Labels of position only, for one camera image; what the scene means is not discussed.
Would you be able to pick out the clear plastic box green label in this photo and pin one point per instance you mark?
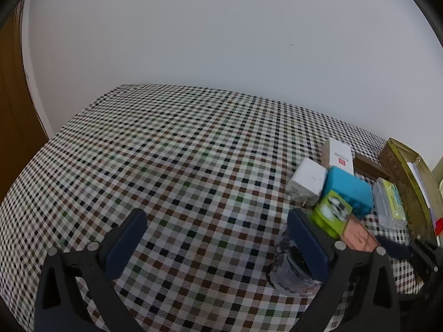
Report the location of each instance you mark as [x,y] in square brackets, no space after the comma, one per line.
[389,200]

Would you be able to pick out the gold cardboard box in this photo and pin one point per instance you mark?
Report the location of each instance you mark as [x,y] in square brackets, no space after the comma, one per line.
[401,173]

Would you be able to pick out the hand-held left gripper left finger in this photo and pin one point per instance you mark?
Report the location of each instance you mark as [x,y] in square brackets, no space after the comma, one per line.
[124,242]

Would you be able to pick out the brown wooden block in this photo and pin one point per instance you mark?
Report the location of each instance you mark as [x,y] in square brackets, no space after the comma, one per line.
[368,166]

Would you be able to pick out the red building block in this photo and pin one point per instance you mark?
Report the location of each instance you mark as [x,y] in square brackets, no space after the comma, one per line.
[439,227]

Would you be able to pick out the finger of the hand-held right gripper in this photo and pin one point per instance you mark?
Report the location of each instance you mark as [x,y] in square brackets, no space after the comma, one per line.
[392,248]

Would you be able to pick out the clear plastic jar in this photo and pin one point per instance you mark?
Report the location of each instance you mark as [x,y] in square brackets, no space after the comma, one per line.
[287,269]

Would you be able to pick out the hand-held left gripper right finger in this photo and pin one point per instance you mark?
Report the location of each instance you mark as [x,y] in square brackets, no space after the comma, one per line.
[308,245]

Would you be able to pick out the white paper lining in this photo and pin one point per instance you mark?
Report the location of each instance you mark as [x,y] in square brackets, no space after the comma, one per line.
[424,186]

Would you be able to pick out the teal building block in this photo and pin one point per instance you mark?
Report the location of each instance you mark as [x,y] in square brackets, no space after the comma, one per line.
[349,188]

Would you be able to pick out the checked tablecloth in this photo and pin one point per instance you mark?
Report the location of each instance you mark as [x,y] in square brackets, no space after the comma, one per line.
[190,162]

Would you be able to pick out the pink brick-pattern block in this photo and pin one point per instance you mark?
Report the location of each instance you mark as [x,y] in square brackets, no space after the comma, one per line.
[360,235]

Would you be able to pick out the green building block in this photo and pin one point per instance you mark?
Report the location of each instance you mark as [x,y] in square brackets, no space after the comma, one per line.
[328,212]

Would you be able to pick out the white carton with red label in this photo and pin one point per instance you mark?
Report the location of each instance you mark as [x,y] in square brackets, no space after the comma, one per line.
[341,155]

